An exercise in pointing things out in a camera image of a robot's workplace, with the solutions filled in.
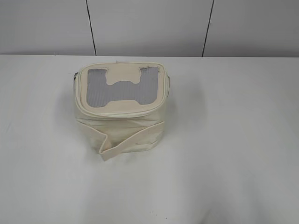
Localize cream canvas zipper bag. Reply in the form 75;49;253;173
73;62;170;161

